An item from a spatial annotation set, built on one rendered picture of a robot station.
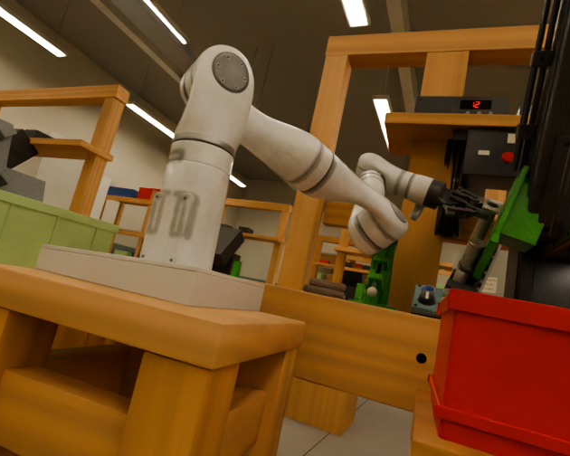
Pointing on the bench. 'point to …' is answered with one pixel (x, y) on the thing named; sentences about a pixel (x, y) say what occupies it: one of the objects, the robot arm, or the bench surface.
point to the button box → (426, 303)
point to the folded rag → (325, 288)
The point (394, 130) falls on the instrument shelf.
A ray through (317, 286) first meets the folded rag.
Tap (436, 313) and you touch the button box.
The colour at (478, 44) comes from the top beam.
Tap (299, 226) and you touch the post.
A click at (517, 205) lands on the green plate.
